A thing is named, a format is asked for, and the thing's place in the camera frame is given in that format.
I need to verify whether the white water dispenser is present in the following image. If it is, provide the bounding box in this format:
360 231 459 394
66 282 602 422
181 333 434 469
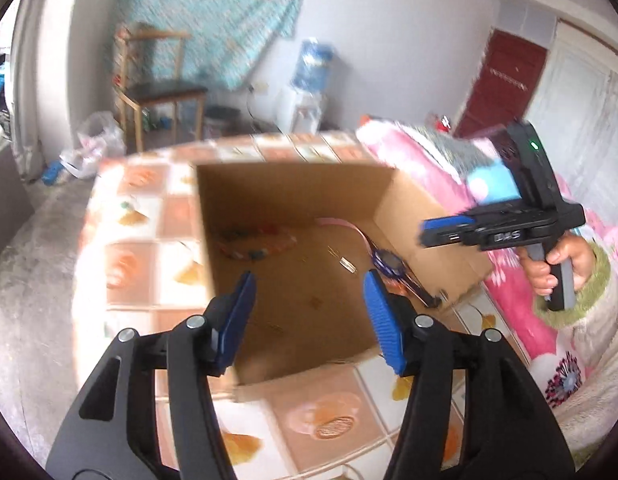
275 87 326 135

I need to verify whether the grey curtain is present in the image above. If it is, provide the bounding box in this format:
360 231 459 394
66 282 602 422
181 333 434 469
11 0 100 181

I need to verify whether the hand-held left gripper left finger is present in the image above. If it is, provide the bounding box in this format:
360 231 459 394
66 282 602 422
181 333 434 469
45 270 258 478

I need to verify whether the wooden chair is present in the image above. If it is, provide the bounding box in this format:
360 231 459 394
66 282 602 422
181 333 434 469
111 22 210 153

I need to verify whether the pink floral blanket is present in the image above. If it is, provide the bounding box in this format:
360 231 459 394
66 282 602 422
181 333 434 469
356 115 618 411

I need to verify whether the multicoloured bead bracelet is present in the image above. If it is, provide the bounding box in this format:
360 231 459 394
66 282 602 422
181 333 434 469
216 227 300 261

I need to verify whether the person's right forearm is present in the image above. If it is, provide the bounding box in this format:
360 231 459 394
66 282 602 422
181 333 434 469
534 242 618 346

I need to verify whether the blue plastic object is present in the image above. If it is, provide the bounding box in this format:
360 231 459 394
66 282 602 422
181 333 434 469
41 160 64 186

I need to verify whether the grey glitter cloth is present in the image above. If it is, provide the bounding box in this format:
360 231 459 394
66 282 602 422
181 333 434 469
404 122 494 181

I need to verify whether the brown cardboard box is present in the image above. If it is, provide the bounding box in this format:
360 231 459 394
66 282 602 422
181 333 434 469
194 160 494 403

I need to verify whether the person's right hand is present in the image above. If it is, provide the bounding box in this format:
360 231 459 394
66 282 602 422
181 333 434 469
519 236 598 297

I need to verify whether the blue pillow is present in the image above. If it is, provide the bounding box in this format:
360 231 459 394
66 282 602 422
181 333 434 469
464 157 522 206

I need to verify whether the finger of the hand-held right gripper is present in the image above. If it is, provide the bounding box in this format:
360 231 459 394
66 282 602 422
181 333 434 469
420 227 482 248
422 214 478 232

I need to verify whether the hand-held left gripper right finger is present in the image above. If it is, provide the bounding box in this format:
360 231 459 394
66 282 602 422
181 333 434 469
363 269 574 478

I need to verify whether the dark bucket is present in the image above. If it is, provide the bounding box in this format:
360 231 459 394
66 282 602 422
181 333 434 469
203 105 242 138

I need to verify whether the dark red door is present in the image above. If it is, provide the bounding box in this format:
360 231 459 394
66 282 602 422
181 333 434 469
456 30 548 138

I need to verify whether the clear plastic bag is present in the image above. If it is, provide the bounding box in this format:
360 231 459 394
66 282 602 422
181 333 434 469
59 110 127 180

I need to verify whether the blue water jug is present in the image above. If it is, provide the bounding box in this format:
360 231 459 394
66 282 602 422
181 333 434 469
291 39 337 93

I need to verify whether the teal floral hanging cloth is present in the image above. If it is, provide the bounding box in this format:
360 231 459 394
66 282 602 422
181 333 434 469
111 0 312 92

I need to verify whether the purple smartwatch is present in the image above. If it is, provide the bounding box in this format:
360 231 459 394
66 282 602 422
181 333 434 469
316 216 450 311

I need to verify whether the dark flat board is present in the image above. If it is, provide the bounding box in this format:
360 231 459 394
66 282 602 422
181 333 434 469
0 142 34 271

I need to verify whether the leaf and coffee print tablecloth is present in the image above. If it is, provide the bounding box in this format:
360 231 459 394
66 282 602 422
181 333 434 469
71 130 494 480

